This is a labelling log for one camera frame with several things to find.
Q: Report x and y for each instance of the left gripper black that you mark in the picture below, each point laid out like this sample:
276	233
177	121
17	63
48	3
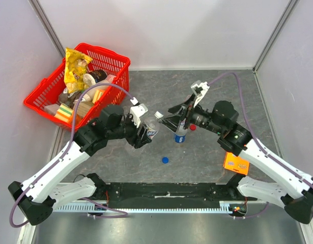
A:
136	140

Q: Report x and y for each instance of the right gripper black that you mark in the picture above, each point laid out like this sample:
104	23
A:
185	115

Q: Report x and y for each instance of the small clear water bottle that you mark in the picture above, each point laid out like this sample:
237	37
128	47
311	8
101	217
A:
152	122

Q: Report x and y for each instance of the blue label pepsi bottle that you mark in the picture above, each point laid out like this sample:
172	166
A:
180	133

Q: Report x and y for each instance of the blue bottle cap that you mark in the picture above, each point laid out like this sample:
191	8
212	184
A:
165	160

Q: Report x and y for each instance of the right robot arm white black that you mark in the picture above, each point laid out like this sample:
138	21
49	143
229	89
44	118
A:
292	188

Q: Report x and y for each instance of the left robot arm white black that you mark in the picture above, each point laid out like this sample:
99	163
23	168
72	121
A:
38	196

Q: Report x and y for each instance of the beige sauce bottle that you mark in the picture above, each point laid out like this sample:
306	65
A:
88	97

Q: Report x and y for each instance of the yellow wafer pack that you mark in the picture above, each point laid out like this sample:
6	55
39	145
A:
97	95

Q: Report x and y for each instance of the orange packet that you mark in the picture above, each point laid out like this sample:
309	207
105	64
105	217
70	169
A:
76	117

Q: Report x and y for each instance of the wooden block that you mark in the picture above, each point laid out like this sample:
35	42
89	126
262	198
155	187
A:
83	108

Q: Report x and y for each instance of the orange snack box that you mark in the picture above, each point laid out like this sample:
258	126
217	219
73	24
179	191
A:
235	164

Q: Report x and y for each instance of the brown cup with lid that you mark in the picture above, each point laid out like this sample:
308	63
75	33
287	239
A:
93	77

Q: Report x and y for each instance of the striped yellow green sponge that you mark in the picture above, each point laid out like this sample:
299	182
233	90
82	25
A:
64	113

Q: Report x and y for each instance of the yellow chips bag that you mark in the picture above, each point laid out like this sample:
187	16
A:
76	65

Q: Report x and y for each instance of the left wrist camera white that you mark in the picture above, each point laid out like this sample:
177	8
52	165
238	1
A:
138	110

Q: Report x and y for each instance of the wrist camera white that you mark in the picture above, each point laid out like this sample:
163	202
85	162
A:
199	89
138	110

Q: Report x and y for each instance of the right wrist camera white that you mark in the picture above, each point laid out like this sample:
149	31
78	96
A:
199	89

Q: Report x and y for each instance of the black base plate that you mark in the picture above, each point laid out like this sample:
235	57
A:
117	191

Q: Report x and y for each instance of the white cable duct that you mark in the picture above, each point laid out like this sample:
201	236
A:
92	208

